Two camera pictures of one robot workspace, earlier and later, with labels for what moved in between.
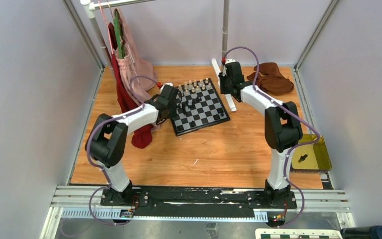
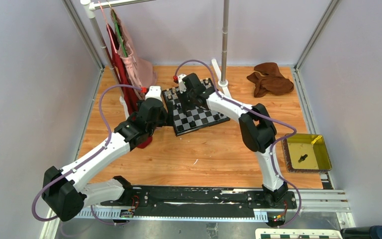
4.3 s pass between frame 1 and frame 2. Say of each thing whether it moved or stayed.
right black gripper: moved
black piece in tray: stayed
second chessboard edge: stayed
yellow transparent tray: stayed
